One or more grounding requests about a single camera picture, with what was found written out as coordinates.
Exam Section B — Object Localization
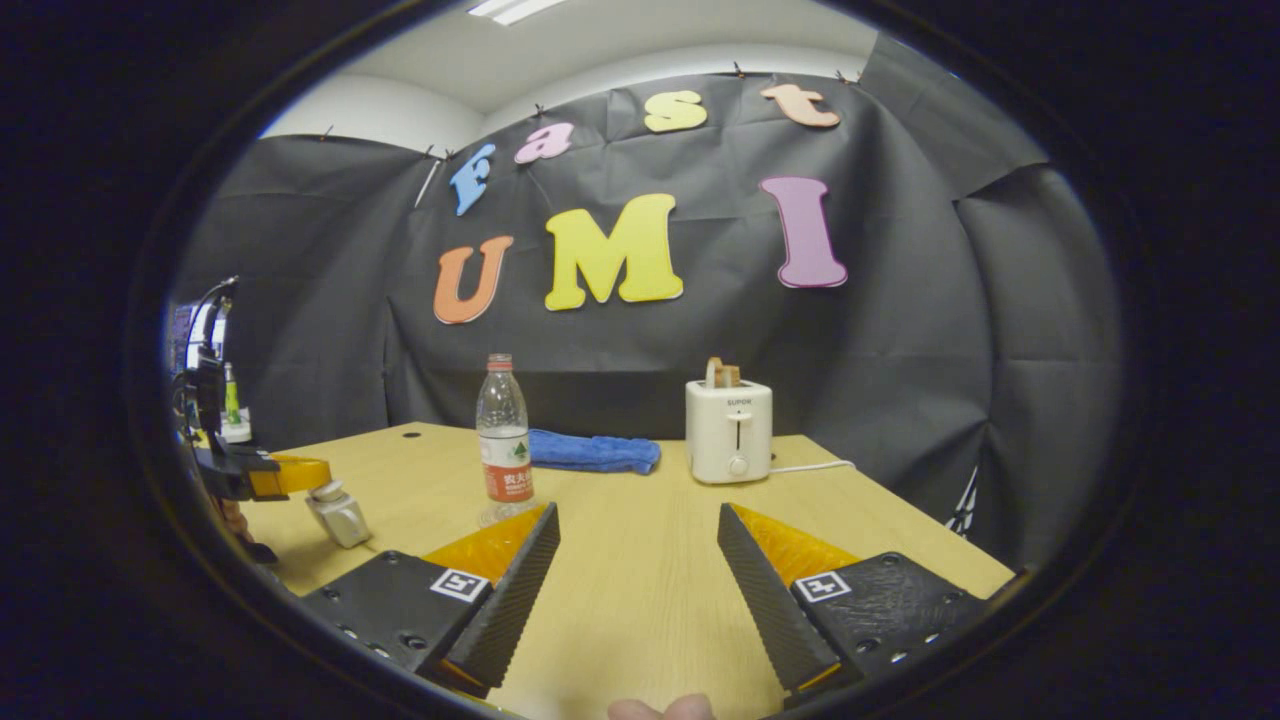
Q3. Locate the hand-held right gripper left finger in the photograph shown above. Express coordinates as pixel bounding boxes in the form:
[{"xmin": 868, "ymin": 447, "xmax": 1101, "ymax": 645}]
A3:
[{"xmin": 300, "ymin": 502, "xmax": 561, "ymax": 699}]

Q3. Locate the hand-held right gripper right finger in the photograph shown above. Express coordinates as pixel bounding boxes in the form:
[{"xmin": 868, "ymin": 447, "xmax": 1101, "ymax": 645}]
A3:
[{"xmin": 717, "ymin": 502, "xmax": 991, "ymax": 701}]

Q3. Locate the white teacup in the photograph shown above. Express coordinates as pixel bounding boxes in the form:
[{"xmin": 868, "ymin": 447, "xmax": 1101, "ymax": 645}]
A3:
[{"xmin": 305, "ymin": 480, "xmax": 373, "ymax": 549}]

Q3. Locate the clear plastic water bottle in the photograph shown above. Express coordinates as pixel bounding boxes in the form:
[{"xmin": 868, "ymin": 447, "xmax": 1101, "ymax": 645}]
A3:
[{"xmin": 476, "ymin": 352, "xmax": 536, "ymax": 526}]

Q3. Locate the computer monitor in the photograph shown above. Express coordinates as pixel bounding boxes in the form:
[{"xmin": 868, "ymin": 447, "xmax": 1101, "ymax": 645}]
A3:
[{"xmin": 180, "ymin": 300, "xmax": 226, "ymax": 366}]

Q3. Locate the blue towel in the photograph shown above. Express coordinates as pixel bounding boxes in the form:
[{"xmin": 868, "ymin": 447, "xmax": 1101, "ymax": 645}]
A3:
[{"xmin": 527, "ymin": 429, "xmax": 662, "ymax": 475}]

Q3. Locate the white toaster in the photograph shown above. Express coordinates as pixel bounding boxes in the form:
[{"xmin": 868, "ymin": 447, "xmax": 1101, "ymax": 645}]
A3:
[{"xmin": 685, "ymin": 379, "xmax": 773, "ymax": 485}]

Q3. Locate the black backdrop cloth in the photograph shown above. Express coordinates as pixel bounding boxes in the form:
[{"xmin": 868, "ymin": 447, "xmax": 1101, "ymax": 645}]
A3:
[{"xmin": 170, "ymin": 35, "xmax": 1126, "ymax": 571}]

